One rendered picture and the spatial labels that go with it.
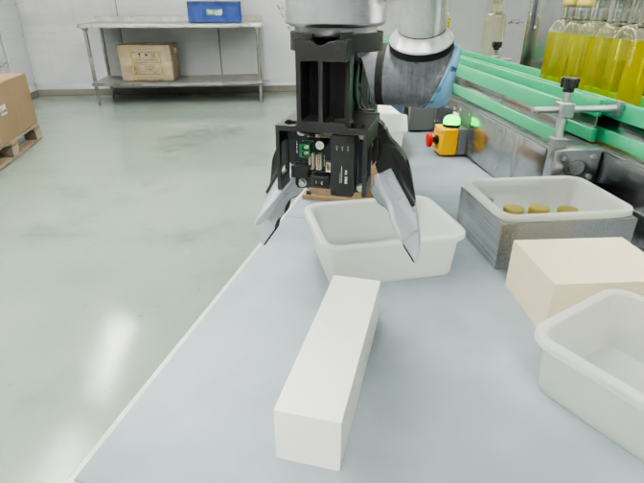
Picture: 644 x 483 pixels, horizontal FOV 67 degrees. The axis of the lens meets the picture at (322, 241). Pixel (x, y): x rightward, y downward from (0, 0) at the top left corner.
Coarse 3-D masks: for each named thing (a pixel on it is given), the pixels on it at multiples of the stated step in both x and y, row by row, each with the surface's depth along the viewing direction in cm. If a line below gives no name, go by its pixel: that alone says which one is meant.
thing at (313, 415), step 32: (352, 288) 61; (320, 320) 55; (352, 320) 55; (320, 352) 50; (352, 352) 50; (288, 384) 46; (320, 384) 46; (352, 384) 46; (288, 416) 43; (320, 416) 42; (352, 416) 48; (288, 448) 44; (320, 448) 43
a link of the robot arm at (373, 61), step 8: (384, 48) 91; (360, 56) 91; (368, 56) 91; (376, 56) 91; (368, 64) 91; (376, 64) 91; (368, 72) 91; (376, 72) 91; (368, 80) 92; (376, 80) 91; (376, 88) 92; (376, 96) 94; (376, 104) 98
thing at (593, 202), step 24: (480, 192) 82; (504, 192) 89; (528, 192) 89; (552, 192) 90; (576, 192) 89; (600, 192) 82; (504, 216) 74; (528, 216) 73; (552, 216) 73; (576, 216) 74; (600, 216) 74; (624, 216) 75
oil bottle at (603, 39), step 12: (612, 24) 93; (624, 24) 92; (600, 36) 95; (612, 36) 92; (600, 48) 95; (600, 60) 95; (588, 72) 99; (600, 72) 96; (588, 84) 99; (600, 84) 96
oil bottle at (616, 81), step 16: (624, 32) 89; (640, 32) 87; (624, 48) 89; (640, 48) 88; (608, 64) 93; (624, 64) 89; (640, 64) 89; (608, 80) 93; (624, 80) 90; (640, 80) 90; (608, 96) 93; (624, 96) 91; (640, 96) 92
